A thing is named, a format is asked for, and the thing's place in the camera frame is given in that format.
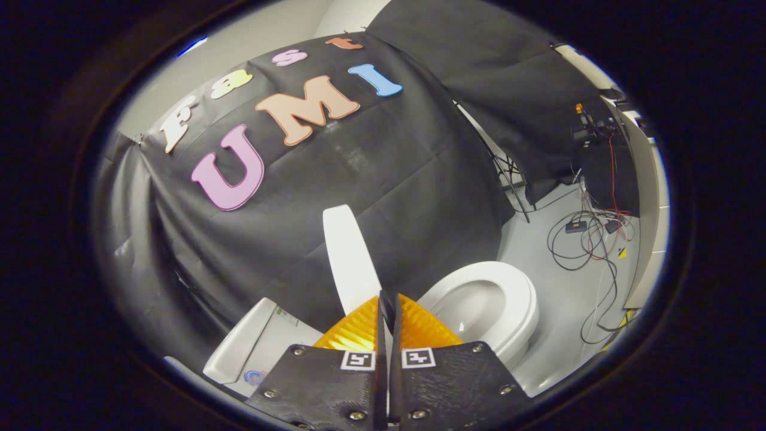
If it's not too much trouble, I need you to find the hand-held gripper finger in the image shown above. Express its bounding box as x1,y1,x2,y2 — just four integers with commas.
245,292,388,430
389,292,532,431

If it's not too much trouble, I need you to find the black lid lifter handle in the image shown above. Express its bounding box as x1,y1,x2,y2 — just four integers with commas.
379,290,397,330

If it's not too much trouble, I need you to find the white toilet lid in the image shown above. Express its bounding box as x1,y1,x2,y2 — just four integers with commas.
323,204,384,318

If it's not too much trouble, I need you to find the white toilet with tank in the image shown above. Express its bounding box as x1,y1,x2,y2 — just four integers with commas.
202,261,540,399

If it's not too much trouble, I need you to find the white toilet seat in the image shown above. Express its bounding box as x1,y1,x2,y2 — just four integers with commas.
417,261,540,360

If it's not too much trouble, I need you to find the black backdrop cloth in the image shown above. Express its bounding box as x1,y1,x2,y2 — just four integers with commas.
141,31,515,336
366,0,605,204
93,132,180,336

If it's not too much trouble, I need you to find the black light stand tripod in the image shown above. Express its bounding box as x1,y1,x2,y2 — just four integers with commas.
453,101,532,224

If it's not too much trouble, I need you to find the yellow black floor tape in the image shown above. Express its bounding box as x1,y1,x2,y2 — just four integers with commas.
610,308,644,348

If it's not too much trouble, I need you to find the table under black cloth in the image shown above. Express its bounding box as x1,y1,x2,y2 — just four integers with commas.
572,99,641,217

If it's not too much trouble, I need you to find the white partition board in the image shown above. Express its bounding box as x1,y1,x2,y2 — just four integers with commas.
554,42,671,309

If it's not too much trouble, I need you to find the orange and black gripper device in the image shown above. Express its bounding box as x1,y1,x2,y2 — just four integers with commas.
572,103,626,144

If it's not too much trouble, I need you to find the black cable tangle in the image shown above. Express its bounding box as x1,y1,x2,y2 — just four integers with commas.
546,180,641,346

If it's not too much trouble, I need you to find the red cable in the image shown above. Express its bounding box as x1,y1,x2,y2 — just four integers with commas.
583,135,635,261

